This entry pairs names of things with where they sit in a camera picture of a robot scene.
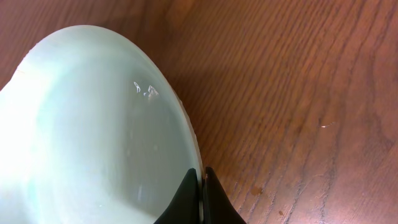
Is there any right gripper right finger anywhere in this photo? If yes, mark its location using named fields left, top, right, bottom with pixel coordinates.
left=203, top=167, right=246, bottom=224

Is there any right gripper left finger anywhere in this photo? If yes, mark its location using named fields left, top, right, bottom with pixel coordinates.
left=154, top=168, right=200, bottom=224

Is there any mint green plate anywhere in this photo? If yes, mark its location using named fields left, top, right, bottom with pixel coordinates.
left=1, top=25, right=203, bottom=223

